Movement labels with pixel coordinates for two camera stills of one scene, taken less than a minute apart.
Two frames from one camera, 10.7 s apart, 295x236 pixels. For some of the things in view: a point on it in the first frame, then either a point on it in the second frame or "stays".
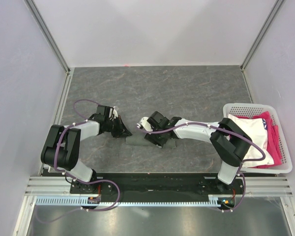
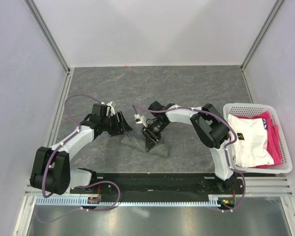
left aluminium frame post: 45,31 stays
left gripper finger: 126,133 to 119,132
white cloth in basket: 257,129 stays
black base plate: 157,187 stays
